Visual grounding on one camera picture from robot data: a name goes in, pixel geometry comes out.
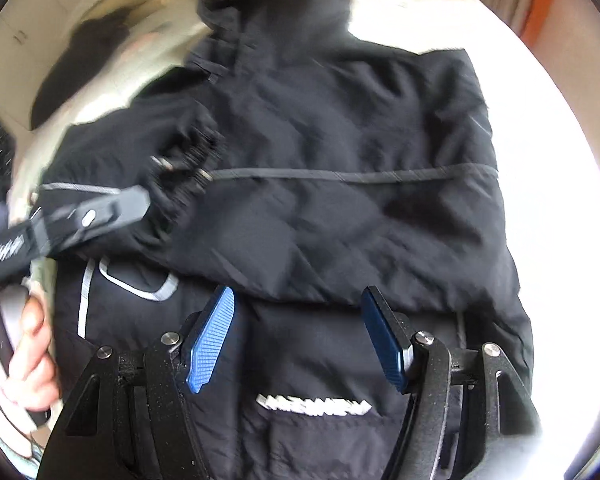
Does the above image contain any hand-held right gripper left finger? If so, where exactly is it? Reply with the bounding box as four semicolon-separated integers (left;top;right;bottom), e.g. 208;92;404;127
32;285;236;480

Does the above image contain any person's left hand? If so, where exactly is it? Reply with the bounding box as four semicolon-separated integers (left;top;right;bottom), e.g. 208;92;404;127
0;298;63;418

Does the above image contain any black folded garment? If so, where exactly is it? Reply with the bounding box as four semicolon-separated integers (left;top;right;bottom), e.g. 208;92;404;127
30;15;137;129

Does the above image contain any white wardrobe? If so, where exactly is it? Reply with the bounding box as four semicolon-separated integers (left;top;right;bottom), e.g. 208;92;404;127
0;0;112;128

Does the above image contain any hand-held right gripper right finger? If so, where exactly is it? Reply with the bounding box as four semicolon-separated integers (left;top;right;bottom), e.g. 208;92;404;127
361;286;543;480

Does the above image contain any black jacket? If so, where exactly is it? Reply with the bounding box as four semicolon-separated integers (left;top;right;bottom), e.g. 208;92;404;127
34;0;537;480

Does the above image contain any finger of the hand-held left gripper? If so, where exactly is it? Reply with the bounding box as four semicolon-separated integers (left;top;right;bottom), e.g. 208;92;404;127
150;154;213;183
32;185;151;257

